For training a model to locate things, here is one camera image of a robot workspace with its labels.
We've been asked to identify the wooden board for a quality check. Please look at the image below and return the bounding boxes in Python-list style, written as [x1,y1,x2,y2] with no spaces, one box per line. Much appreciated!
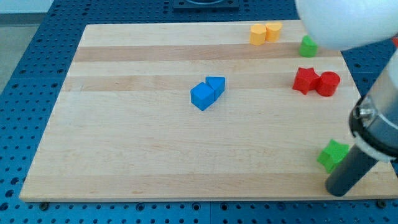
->
[19,19,398,203]

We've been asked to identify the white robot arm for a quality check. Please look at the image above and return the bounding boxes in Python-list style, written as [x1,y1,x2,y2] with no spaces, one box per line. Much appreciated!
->
[295,0,397,162]

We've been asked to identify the red cylinder block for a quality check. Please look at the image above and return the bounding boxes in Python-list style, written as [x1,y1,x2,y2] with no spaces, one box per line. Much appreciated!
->
[316,72,341,96]

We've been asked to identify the green star block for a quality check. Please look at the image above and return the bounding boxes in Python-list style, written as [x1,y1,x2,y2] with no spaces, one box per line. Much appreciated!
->
[317,139,349,174]

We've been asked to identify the red star block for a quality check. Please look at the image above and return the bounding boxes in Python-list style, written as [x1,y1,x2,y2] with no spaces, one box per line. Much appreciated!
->
[292,67,320,95]

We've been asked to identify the green circle block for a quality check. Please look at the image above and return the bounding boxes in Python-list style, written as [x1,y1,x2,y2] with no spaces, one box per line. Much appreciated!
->
[298,35,318,57]

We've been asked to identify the blue cube block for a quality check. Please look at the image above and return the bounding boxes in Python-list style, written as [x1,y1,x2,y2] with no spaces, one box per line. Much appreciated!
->
[190,82,215,111]

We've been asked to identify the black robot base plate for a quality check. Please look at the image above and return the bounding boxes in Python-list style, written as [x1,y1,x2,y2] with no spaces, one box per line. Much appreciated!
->
[172,0,239,9]

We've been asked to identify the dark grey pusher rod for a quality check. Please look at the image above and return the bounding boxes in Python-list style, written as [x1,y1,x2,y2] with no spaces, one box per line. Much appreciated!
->
[325,145,378,197]

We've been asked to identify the blue triangle block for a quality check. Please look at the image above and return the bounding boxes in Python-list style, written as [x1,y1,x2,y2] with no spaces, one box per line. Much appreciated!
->
[205,77,226,101]

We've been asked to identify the yellow hexagon block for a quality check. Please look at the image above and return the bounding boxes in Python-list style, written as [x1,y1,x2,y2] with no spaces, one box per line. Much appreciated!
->
[249,24,267,45]

